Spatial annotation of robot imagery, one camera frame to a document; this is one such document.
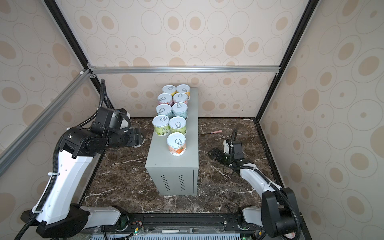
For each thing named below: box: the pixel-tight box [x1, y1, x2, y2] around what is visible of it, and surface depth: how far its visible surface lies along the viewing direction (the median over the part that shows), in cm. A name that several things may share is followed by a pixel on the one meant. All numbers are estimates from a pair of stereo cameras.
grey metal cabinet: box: [145, 88, 199, 196], surface depth 63 cm
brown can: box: [166, 132, 187, 157], surface depth 59 cm
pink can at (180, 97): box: [173, 92, 188, 103], surface depth 76 cm
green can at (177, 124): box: [169, 116, 187, 134], surface depth 64 cm
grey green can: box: [171, 102, 188, 117], surface depth 71 cm
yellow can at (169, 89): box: [162, 84, 176, 94], surface depth 81 cm
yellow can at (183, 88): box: [176, 84, 191, 93], surface depth 81 cm
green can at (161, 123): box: [152, 114, 170, 137], surface depth 66 cm
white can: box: [155, 103, 173, 119], surface depth 70 cm
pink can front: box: [157, 93, 174, 106], surface depth 76 cm
